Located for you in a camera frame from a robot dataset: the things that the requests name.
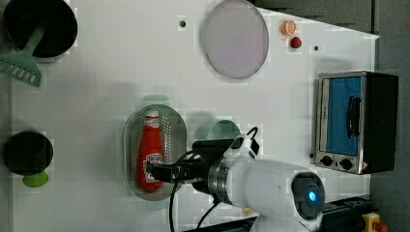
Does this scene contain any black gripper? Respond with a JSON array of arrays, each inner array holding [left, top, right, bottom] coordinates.
[[146, 138, 234, 194]]

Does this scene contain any red ketchup bottle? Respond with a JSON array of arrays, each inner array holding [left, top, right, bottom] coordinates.
[[136, 108, 163, 192]]

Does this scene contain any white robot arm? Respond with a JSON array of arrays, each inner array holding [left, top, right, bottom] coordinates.
[[145, 136, 325, 232]]

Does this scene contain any pale green oval strainer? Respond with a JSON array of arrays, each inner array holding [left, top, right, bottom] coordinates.
[[122, 104, 187, 201]]

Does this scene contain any pale green cup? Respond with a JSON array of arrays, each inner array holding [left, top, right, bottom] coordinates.
[[207, 120, 241, 140]]

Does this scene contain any peeled banana toy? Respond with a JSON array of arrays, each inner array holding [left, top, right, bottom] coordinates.
[[243, 208, 254, 216]]

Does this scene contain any lime green small object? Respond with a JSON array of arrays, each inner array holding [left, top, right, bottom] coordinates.
[[22, 171, 49, 188]]

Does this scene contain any black cup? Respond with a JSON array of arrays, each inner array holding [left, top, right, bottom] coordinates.
[[3, 130, 53, 176]]

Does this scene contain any lilac round plate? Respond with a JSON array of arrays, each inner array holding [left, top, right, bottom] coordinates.
[[202, 0, 269, 78]]

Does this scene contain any green spatula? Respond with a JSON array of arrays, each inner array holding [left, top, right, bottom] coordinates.
[[0, 21, 47, 87]]

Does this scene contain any small strawberry toy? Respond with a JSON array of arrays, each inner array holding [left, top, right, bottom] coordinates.
[[290, 37, 303, 48]]

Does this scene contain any orange slice toy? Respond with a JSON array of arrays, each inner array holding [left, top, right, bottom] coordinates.
[[280, 20, 297, 36]]

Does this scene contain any black toaster oven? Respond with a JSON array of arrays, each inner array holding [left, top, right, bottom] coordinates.
[[314, 72, 398, 175]]

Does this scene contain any black pot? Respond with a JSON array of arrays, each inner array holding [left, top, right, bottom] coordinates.
[[3, 0, 78, 58]]

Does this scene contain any yellow red emergency button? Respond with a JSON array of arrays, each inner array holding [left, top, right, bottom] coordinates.
[[362, 213, 390, 232]]

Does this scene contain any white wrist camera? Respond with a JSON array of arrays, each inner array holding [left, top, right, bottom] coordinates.
[[223, 127, 260, 160]]

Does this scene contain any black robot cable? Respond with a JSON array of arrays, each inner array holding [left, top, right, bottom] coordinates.
[[168, 151, 223, 232]]

